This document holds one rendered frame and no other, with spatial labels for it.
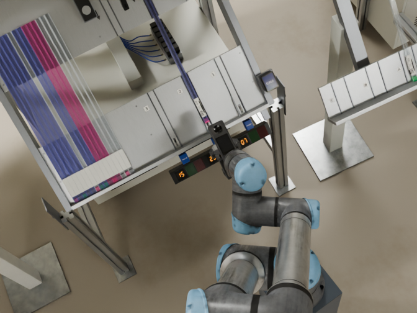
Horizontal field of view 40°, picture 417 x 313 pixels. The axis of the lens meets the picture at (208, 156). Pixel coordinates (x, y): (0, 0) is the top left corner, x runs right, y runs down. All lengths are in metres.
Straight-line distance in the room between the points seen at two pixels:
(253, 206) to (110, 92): 0.78
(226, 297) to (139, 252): 1.30
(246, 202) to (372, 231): 1.02
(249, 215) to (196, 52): 0.77
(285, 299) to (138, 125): 0.77
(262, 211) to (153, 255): 1.03
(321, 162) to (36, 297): 1.29
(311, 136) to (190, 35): 0.75
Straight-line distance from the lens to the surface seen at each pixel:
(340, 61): 1.90
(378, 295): 2.29
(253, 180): 1.39
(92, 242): 2.04
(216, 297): 1.13
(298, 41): 2.78
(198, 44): 2.04
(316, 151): 2.47
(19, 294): 2.53
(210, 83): 1.71
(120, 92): 1.99
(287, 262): 1.24
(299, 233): 1.33
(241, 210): 1.43
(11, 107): 1.68
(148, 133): 1.70
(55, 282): 2.47
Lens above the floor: 2.22
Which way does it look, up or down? 63 degrees down
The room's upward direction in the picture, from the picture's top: 19 degrees counter-clockwise
